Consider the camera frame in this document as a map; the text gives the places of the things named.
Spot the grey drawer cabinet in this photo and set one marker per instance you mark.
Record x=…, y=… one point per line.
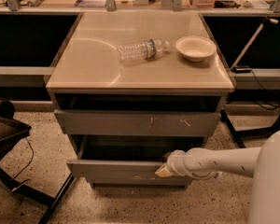
x=89, y=76

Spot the black wheeled stand right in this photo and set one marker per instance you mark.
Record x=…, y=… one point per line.
x=239, y=136

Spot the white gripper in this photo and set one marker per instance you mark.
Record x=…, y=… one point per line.
x=174, y=163

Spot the white bowl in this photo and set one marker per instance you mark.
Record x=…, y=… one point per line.
x=195, y=48

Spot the grey bottom drawer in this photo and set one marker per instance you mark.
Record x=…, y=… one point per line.
x=141, y=181

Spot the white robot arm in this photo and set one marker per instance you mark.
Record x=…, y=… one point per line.
x=262, y=164

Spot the grey top drawer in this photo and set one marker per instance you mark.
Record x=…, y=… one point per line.
x=192, y=124

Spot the black stand left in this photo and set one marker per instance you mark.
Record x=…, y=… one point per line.
x=11, y=132

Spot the white stick with black base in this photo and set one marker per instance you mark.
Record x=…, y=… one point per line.
x=252, y=39

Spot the clear plastic water bottle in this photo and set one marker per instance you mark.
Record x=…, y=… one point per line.
x=144, y=50

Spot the grey drawer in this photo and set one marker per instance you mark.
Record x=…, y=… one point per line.
x=141, y=181
x=126, y=157
x=192, y=124

